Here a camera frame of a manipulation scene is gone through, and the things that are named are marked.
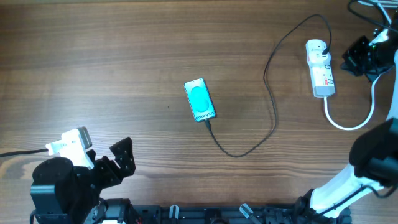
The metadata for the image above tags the white power strip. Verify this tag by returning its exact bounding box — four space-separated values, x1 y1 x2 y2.
305 39 335 98

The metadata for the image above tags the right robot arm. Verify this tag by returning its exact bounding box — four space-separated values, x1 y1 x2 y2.
292 17 397 223

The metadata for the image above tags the Galaxy S25 smartphone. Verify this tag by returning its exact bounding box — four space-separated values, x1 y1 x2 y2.
184 78 216 122

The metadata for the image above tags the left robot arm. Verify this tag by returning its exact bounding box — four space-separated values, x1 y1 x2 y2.
30 138 140 223

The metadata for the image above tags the white power strip cord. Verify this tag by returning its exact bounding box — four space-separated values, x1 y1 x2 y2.
323 0 398 131

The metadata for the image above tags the black USB-C charging cable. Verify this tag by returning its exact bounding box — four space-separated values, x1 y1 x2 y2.
203 13 333 158

